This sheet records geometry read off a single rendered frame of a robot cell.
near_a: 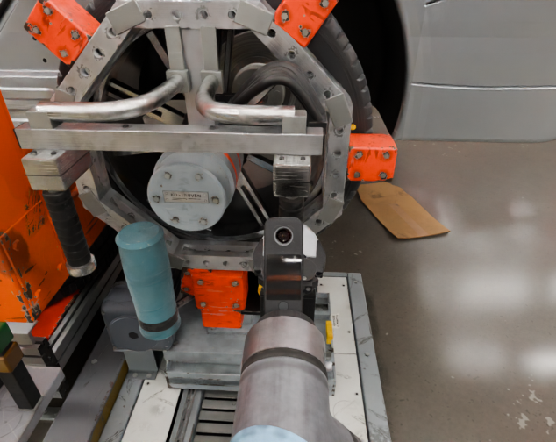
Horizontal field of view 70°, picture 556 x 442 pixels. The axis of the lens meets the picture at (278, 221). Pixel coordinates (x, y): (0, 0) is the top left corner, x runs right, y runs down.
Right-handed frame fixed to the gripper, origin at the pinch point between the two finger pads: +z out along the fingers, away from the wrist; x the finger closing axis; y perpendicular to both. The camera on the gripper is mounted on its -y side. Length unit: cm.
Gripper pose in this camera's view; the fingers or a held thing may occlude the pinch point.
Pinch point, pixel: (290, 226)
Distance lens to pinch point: 60.8
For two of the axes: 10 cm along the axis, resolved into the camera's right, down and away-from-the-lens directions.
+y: 0.0, 8.4, 5.5
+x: 10.0, 0.3, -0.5
